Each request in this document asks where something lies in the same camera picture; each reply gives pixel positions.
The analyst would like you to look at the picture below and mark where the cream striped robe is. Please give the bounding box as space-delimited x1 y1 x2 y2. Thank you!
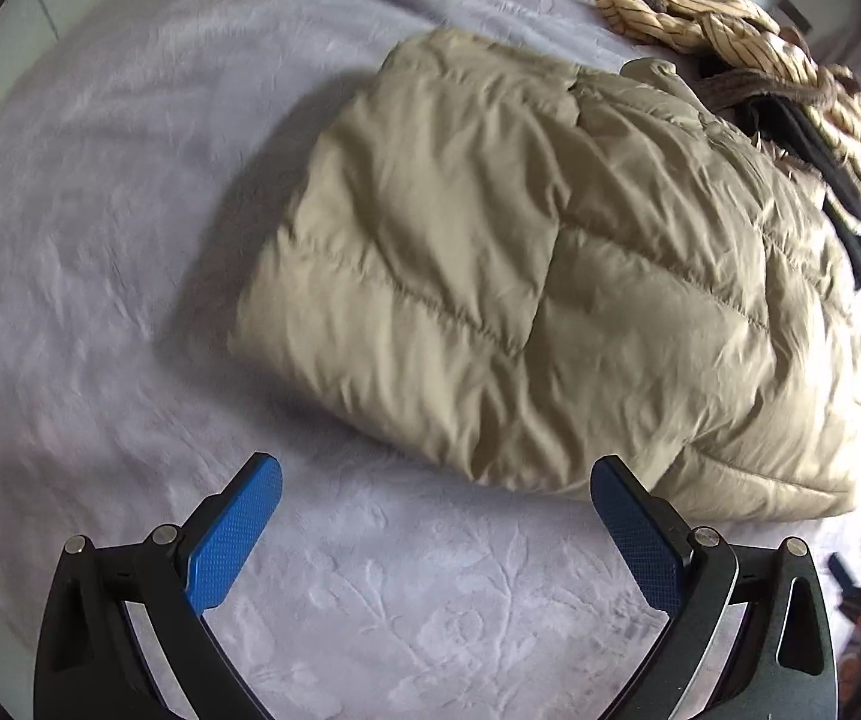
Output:
589 0 861 166

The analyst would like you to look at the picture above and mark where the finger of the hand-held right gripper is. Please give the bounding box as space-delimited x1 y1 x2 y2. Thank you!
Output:
829 551 861 616

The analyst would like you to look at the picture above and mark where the purple embossed blanket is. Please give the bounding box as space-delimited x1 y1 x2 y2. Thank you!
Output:
0 0 861 720

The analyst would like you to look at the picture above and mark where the beige puffer jacket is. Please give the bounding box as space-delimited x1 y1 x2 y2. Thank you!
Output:
227 26 861 522

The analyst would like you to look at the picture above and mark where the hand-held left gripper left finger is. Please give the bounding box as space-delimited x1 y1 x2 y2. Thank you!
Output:
32 452 285 720

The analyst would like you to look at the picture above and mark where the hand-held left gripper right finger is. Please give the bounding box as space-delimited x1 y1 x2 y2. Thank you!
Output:
591 454 840 720

